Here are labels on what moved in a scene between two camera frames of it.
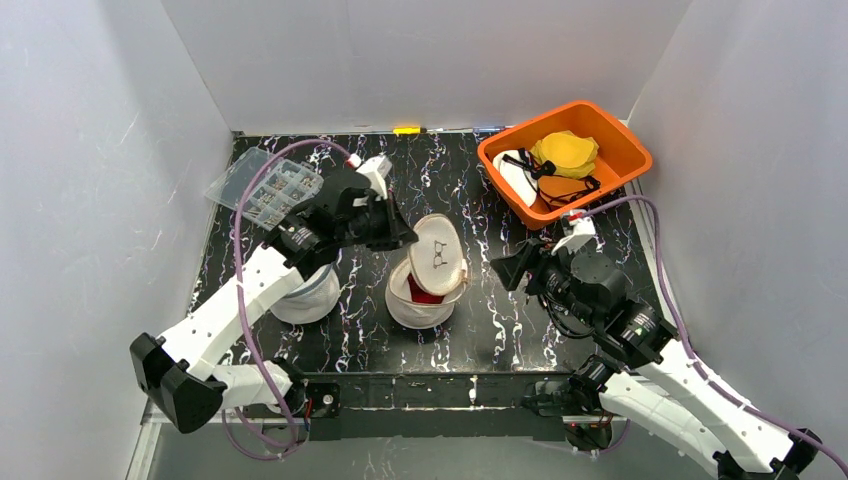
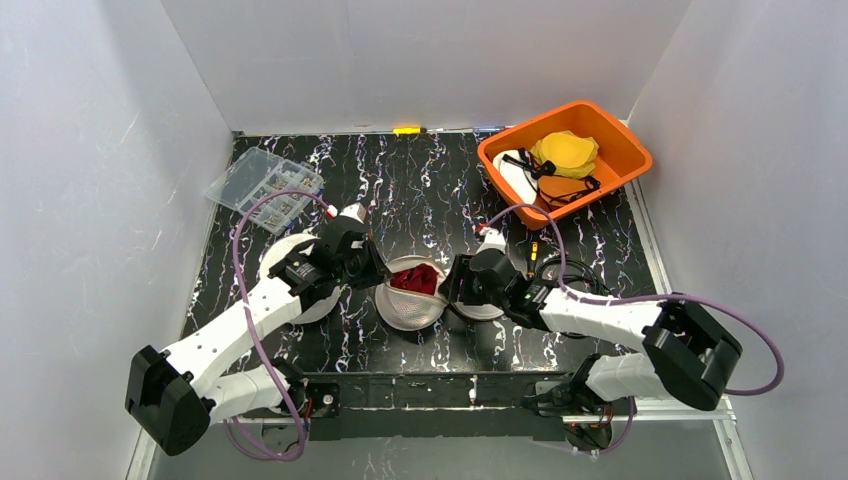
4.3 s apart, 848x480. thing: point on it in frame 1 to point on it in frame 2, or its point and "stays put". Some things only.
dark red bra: [419, 295] to [422, 278]
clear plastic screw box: [283, 188] stays put
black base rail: [425, 406] stays put
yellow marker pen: [403, 130] stays put
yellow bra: [573, 155] stays put
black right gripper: [534, 273] to [457, 285]
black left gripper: [382, 220] to [369, 266]
